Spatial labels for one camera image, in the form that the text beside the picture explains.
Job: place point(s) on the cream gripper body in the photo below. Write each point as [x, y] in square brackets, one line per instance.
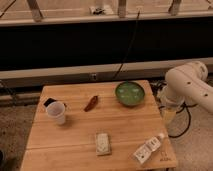
[168, 116]

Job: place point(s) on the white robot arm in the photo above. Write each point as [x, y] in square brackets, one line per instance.
[186, 81]

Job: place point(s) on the white sponge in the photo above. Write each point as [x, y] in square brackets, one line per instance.
[102, 144]

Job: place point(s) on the green bowl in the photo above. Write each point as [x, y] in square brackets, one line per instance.
[130, 93]

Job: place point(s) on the wooden table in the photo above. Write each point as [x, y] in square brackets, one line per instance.
[82, 127]

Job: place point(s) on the small black object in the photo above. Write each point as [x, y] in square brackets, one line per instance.
[49, 101]

